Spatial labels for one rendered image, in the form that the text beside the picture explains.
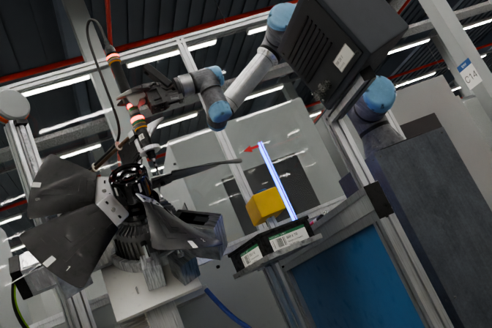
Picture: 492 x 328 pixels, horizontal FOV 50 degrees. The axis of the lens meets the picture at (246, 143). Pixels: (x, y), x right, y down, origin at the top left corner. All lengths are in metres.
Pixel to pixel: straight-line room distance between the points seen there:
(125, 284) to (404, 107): 4.60
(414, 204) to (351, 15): 0.88
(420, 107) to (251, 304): 4.03
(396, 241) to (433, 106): 4.93
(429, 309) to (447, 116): 4.99
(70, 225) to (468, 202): 1.24
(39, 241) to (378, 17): 1.04
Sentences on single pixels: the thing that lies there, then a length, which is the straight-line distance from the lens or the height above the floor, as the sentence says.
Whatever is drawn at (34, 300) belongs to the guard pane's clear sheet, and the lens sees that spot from 2.40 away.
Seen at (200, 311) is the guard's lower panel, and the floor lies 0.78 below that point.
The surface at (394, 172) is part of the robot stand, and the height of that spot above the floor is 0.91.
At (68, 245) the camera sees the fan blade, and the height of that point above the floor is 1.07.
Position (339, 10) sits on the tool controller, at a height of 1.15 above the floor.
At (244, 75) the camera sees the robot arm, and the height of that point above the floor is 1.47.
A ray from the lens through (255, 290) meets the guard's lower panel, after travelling 2.38.
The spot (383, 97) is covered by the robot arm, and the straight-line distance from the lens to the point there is 1.83.
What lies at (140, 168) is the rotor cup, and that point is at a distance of 1.67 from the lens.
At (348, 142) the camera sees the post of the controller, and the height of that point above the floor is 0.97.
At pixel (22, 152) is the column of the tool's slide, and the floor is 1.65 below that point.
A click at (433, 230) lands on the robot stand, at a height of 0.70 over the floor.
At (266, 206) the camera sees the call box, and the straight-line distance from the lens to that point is 1.94.
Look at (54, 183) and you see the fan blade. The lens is 1.82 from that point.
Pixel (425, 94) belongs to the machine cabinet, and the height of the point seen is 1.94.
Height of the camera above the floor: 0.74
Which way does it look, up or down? 15 degrees up
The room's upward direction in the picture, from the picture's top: 24 degrees counter-clockwise
